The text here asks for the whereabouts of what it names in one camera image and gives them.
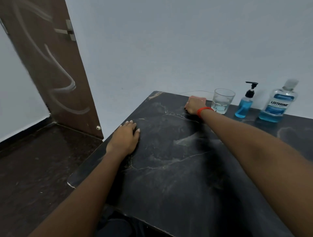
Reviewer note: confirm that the person's left hand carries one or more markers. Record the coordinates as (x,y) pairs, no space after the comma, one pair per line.
(123,141)

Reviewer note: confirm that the person's right hand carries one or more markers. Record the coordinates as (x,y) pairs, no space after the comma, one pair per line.
(195,104)

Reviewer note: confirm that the person's left little finger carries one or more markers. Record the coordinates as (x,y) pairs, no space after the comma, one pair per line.
(120,128)

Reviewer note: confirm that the person's right fingers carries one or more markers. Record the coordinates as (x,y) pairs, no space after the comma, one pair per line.
(188,108)

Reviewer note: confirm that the person's left thumb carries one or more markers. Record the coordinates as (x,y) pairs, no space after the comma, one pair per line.
(137,134)

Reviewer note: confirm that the person's left middle finger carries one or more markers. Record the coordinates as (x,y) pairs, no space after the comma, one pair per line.
(130,124)

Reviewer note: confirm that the person's left forearm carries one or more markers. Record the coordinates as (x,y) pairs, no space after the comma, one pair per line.
(85,195)

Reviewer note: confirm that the person's right forearm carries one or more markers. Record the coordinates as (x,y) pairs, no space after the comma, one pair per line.
(256,156)

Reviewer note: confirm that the red wrist band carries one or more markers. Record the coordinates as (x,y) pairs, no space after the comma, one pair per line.
(203,110)

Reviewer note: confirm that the clear drinking glass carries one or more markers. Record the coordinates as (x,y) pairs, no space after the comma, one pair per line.
(223,100)

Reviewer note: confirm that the blue liquid pump bottle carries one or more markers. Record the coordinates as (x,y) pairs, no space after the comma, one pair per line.
(244,106)

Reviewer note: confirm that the blue mouthwash bottle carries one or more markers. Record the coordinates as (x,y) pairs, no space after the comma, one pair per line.
(278,105)

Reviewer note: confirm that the person's dark trousers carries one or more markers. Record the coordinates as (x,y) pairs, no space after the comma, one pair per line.
(122,225)

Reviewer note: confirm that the brown wooden door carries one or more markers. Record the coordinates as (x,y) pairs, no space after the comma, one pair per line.
(49,61)

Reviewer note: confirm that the metal door latch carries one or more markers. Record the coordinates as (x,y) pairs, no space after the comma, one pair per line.
(68,30)

